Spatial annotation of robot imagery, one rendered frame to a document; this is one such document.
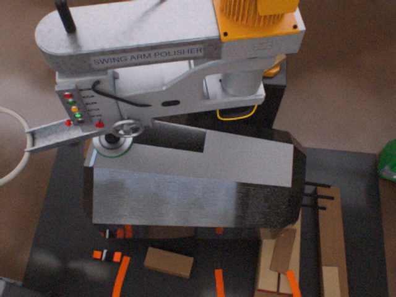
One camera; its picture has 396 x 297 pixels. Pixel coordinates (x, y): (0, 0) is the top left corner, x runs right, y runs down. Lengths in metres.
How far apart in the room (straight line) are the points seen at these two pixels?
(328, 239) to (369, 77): 1.49
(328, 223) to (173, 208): 1.19
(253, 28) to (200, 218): 1.14
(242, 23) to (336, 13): 2.67
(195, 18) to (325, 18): 2.61
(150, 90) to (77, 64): 0.35
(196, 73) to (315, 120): 1.86
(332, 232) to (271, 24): 1.79
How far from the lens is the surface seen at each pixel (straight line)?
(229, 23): 1.53
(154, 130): 2.30
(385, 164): 3.25
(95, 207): 2.36
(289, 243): 2.77
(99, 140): 2.29
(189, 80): 1.71
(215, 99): 1.89
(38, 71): 3.76
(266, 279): 2.71
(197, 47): 1.54
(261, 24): 1.50
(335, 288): 2.90
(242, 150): 2.25
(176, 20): 1.57
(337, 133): 3.40
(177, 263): 2.76
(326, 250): 2.95
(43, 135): 2.32
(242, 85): 1.83
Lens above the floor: 2.85
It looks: 64 degrees down
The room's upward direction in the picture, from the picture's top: 1 degrees clockwise
